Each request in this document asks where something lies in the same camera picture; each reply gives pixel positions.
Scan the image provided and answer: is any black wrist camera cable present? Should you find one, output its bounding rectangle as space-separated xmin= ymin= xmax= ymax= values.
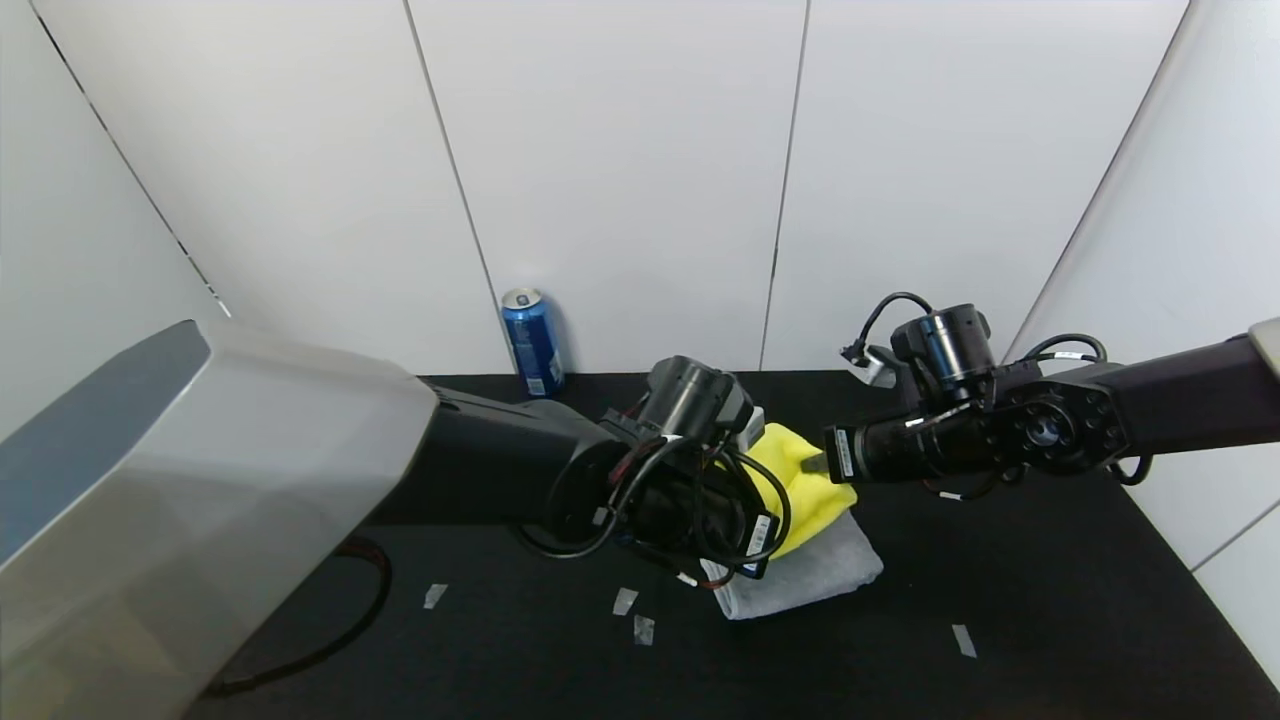
xmin=843 ymin=291 xmax=938 ymax=363
xmin=515 ymin=395 xmax=794 ymax=591

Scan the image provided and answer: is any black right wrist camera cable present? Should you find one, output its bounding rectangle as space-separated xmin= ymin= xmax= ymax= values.
xmin=843 ymin=291 xmax=938 ymax=363

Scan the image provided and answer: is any black left wrist camera cable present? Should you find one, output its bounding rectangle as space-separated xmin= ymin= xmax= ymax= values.
xmin=515 ymin=395 xmax=794 ymax=591

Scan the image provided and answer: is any black table cloth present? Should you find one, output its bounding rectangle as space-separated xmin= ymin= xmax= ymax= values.
xmin=190 ymin=368 xmax=1280 ymax=720

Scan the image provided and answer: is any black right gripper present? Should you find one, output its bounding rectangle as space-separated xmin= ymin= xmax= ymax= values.
xmin=800 ymin=414 xmax=931 ymax=485

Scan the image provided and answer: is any blue soda can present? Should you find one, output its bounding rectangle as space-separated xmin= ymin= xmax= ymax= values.
xmin=500 ymin=287 xmax=567 ymax=399

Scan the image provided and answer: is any grey towel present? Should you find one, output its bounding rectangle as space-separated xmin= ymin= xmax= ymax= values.
xmin=699 ymin=508 xmax=885 ymax=622

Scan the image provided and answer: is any yellow towel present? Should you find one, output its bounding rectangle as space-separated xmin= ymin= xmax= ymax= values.
xmin=714 ymin=422 xmax=860 ymax=562

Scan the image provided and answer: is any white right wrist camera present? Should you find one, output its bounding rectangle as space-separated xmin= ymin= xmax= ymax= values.
xmin=848 ymin=344 xmax=898 ymax=390

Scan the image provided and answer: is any braided left arm hose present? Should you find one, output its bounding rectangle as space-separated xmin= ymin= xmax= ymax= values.
xmin=200 ymin=535 xmax=394 ymax=699

